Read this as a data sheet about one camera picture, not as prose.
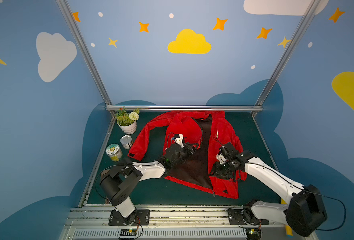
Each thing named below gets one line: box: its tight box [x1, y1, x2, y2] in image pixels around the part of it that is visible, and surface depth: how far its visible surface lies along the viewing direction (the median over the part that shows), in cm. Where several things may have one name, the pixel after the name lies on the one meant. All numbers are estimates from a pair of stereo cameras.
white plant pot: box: [116, 120, 137, 135], surface depth 104 cm
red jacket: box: [128, 110, 248, 199], surface depth 101 cm
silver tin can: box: [120, 134, 134, 150], surface depth 100 cm
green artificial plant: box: [115, 106, 140, 127], surface depth 100 cm
